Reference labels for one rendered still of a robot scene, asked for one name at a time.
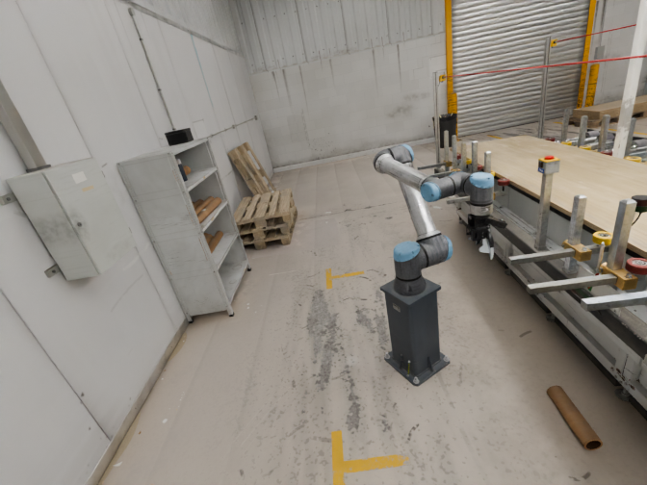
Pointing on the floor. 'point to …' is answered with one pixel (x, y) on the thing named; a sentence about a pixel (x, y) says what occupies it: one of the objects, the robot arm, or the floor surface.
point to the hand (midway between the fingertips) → (484, 251)
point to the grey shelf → (229, 279)
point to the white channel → (632, 82)
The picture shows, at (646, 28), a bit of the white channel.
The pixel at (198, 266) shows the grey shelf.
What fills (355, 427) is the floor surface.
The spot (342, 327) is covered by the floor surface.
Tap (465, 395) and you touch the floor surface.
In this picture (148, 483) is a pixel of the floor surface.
